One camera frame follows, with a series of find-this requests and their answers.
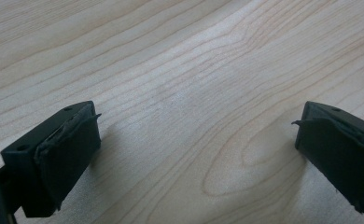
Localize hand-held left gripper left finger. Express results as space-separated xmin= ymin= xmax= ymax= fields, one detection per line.
xmin=0 ymin=100 xmax=103 ymax=218

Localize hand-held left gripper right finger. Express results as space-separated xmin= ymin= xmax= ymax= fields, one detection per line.
xmin=291 ymin=100 xmax=364 ymax=218

